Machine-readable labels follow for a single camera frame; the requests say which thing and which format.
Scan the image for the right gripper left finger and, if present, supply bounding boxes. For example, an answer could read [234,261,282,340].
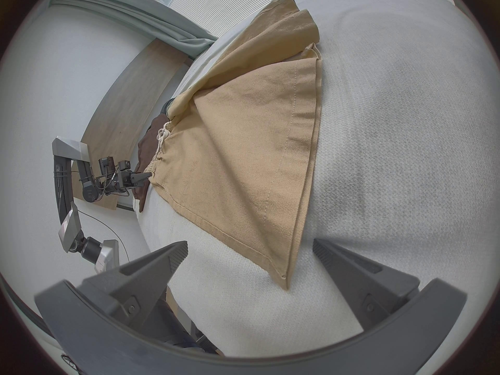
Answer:
[80,241,189,332]

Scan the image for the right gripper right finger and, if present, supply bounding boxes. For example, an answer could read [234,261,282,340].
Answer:
[312,239,420,333]

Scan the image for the tan shorts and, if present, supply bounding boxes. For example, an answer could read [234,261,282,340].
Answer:
[142,0,324,291]

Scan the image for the bed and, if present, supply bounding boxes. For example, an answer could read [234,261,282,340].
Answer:
[81,0,500,358]

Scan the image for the brown garment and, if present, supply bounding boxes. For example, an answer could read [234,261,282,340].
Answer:
[133,114,172,214]

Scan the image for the blue-green curtain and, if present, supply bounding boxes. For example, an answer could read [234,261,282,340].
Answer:
[49,0,219,59]

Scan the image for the black cable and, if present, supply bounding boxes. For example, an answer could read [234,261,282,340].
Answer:
[76,209,133,265]

